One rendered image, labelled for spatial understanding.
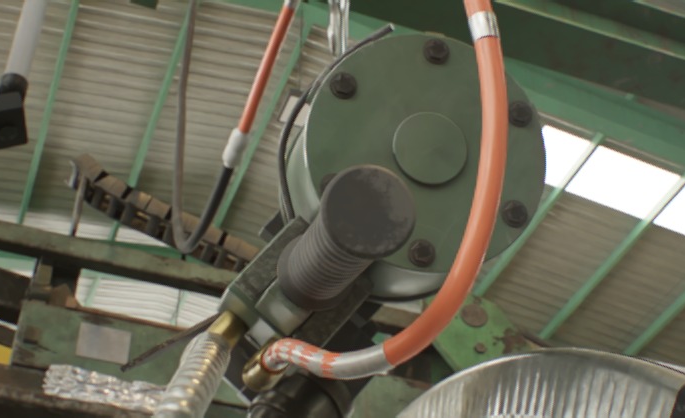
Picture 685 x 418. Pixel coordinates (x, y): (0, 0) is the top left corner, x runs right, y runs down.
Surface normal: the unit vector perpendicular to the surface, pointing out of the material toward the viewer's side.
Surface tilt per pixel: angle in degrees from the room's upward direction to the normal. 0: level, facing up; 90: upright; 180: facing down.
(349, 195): 115
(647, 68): 180
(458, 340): 90
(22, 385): 90
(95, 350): 90
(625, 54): 180
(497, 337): 90
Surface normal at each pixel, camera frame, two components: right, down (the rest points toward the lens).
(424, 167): 0.20, -0.26
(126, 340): 0.35, -0.61
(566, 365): -0.94, -0.22
